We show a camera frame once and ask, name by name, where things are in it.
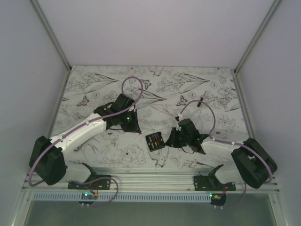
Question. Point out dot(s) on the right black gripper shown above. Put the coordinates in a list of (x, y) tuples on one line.
[(171, 141)]

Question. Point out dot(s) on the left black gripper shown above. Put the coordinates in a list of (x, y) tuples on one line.
[(134, 127)]

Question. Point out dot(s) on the black fuse box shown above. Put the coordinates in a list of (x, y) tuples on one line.
[(155, 141)]

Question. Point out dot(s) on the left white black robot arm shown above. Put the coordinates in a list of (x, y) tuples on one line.
[(49, 157)]

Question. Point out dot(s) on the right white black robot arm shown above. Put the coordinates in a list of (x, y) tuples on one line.
[(250, 163)]

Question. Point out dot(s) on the black screwdriver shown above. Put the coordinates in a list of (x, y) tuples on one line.
[(200, 102)]

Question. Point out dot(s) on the floral printed mat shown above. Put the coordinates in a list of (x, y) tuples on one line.
[(163, 92)]

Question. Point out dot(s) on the right green circuit board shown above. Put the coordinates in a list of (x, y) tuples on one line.
[(218, 199)]

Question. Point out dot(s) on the green circuit board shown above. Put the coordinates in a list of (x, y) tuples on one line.
[(88, 198), (218, 199)]

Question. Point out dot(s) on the left green circuit board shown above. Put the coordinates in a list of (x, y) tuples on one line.
[(88, 198)]

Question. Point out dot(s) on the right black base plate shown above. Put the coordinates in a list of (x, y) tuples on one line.
[(210, 183)]

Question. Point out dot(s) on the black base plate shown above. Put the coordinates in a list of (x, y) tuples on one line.
[(210, 183), (94, 182)]

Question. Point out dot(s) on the aluminium rail front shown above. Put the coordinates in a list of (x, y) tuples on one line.
[(154, 180)]

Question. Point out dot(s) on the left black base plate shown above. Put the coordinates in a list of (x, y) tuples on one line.
[(94, 182)]

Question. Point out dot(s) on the white slotted cable duct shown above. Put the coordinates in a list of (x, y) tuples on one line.
[(125, 197)]

